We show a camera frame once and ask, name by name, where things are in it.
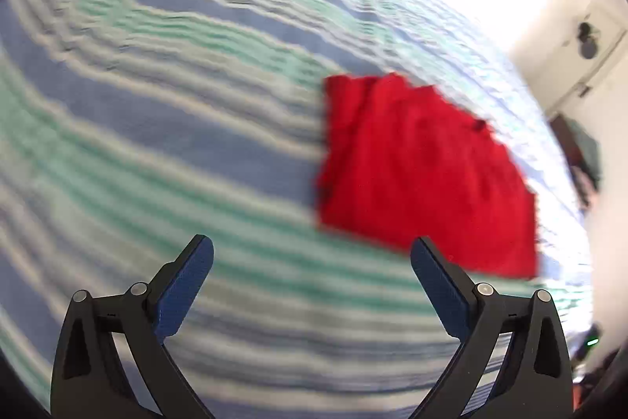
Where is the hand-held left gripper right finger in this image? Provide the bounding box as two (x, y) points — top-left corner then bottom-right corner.
(409, 236), (575, 419)

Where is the dark chair with clothes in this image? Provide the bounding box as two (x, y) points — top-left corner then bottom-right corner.
(548, 113), (603, 206)

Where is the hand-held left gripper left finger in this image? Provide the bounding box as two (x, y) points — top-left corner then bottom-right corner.
(50, 234), (215, 419)

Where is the blue green striped bedspread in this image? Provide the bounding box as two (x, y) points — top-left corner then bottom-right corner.
(0, 0), (597, 419)

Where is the red sweater with white rabbit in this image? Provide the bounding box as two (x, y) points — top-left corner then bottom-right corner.
(314, 73), (541, 280)

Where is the white door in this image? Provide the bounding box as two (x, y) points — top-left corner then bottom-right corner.
(508, 0), (628, 115)

